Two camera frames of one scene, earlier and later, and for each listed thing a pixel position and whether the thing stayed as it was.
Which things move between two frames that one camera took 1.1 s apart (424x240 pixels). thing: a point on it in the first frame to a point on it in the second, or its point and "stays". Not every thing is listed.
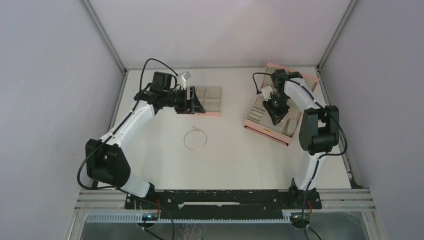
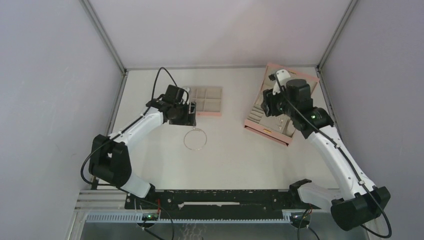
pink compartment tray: (210, 98) stays
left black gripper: (193, 105) to (189, 119)
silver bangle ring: (194, 128) stays
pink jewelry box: (259, 120) stays
